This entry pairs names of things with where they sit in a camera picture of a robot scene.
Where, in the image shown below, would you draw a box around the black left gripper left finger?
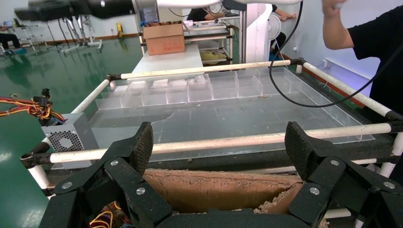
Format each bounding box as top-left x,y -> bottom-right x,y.
53,122 -> 172,228

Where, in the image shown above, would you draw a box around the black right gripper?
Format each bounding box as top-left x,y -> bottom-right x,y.
14,0 -> 101,22

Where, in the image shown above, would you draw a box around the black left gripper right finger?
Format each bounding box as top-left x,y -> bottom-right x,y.
284,121 -> 403,228

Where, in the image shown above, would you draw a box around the operator bare forearm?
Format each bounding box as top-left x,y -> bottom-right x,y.
321,7 -> 360,51

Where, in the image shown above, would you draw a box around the operator bare hand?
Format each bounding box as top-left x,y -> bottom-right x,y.
321,0 -> 347,10

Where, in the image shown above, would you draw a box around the black tripod stand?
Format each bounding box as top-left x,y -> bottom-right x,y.
45,19 -> 66,52

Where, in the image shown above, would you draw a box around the robot on wheeled stand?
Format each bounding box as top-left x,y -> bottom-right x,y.
58,15 -> 104,55

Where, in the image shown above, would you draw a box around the desk with laptop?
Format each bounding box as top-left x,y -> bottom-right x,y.
3,18 -> 45,48

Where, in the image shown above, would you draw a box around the seated person blue shoes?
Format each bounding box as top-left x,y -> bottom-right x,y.
0,27 -> 23,53

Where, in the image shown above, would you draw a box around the clear acrylic divider tray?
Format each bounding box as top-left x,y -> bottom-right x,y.
52,67 -> 375,169

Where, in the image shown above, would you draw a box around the white foam pad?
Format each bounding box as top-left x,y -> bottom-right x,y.
128,81 -> 148,91
169,78 -> 189,88
152,78 -> 170,89

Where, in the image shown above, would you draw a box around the brown cardboard divider box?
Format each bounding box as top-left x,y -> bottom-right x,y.
143,168 -> 330,228

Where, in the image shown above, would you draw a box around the long white table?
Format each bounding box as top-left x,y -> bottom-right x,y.
132,42 -> 205,75

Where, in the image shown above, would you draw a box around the brown cardboard carton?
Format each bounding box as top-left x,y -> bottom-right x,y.
143,21 -> 186,56

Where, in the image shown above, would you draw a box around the yellowish foam pieces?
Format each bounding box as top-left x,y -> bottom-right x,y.
200,49 -> 228,63

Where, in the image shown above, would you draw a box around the white standing fan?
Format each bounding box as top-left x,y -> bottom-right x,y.
268,14 -> 283,42

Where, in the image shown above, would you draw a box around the white column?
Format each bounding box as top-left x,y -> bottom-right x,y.
240,3 -> 271,64

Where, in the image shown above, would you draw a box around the operator in black shirt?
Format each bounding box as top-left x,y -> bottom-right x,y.
346,0 -> 403,186

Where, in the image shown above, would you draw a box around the person in dark clothes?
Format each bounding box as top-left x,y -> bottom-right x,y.
270,4 -> 298,58

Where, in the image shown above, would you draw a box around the metal pipe rack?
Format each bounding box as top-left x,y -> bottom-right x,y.
184,18 -> 236,66

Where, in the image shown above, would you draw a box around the seated person black shirt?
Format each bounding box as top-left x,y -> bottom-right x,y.
186,7 -> 226,22

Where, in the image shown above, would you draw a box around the long black cable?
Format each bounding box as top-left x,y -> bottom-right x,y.
268,0 -> 403,109

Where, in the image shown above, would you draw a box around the white pipe cart frame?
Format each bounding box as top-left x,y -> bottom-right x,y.
20,58 -> 403,221

